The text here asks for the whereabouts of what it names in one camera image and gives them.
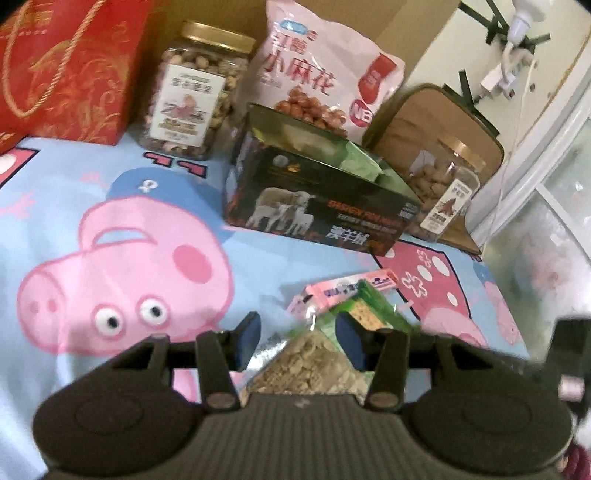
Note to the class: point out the wide nut jar gold lid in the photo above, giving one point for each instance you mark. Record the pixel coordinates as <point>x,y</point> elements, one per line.
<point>189,97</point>

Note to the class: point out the black box with sheep print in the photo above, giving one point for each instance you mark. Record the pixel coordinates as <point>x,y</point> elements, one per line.
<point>318,198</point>

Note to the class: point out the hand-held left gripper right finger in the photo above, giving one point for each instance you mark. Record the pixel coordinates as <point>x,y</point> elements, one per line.
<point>349,339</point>

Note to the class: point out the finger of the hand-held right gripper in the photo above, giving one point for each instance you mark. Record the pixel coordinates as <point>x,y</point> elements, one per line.
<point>575,341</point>

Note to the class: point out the wooden headboard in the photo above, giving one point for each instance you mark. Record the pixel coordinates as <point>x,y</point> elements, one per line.
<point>231,18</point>

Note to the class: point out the white lamp socket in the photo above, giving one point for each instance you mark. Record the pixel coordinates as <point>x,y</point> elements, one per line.
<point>524,18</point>

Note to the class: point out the green cracker packet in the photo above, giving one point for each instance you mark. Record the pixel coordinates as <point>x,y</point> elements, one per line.
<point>376,307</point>

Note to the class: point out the red gift bag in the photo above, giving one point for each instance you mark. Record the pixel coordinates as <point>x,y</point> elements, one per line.
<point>69,69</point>

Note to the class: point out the pink snack packet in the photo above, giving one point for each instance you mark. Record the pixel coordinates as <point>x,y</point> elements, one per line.
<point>332,288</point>

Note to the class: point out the brown cushion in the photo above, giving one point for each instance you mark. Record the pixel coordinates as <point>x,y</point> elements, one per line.
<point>406,124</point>

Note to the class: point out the printed blanket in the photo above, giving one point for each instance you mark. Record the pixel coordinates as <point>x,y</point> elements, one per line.
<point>69,203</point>

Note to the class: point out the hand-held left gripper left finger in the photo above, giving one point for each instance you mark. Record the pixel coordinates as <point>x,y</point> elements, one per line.
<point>247,341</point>

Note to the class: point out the narrow snack jar gold lid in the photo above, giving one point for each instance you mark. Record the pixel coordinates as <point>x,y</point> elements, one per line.
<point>445,198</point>

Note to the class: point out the large pink snack bag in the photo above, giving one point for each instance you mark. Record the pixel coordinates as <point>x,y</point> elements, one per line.
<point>318,64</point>

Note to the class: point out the clear packet of beige snacks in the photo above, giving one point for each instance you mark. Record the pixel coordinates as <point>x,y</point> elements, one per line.
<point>304,367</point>

